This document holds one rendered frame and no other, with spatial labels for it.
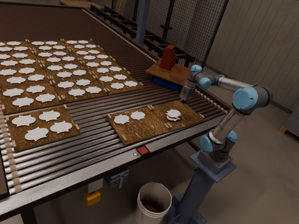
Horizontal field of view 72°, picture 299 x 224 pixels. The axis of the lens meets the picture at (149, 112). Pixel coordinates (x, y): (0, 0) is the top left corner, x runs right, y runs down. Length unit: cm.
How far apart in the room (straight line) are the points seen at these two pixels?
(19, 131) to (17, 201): 50
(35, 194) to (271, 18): 501
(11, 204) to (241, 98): 128
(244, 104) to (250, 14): 441
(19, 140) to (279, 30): 485
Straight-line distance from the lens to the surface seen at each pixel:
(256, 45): 535
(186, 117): 190
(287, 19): 516
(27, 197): 131
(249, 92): 114
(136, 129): 162
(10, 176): 141
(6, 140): 161
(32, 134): 157
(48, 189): 131
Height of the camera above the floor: 199
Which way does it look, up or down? 35 degrees down
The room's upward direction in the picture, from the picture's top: 13 degrees clockwise
